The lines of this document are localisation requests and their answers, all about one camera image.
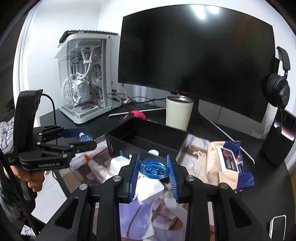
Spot beige blue snack bag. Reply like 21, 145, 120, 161
206, 141, 255, 191

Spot red black computer mouse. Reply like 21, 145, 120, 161
119, 110, 147, 123

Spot anime printed desk mat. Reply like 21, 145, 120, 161
55, 135, 210, 240

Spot black storage box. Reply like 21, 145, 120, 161
105, 118, 188, 162

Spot orange cap glue bottle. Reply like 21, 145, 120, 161
84, 155, 109, 183

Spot black headphones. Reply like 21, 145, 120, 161
261, 46, 290, 109

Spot small white cap bottle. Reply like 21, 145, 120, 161
79, 132, 94, 142

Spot black curved monitor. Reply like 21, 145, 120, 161
118, 4, 275, 122

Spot person left hand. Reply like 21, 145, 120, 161
1, 166, 45, 193

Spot black camera cable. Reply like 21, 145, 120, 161
40, 93, 57, 126

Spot white square adapter box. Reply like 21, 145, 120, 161
135, 173, 165, 205

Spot black desk cables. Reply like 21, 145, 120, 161
106, 83, 167, 110

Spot blue packet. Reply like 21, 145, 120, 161
140, 159, 170, 180

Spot cream tumbler cup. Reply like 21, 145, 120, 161
166, 95, 194, 131

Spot white PC case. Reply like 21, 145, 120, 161
55, 30, 122, 124

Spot smartphone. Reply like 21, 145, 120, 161
269, 214, 287, 241

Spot white USB wall charger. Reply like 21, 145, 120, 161
109, 156, 130, 175

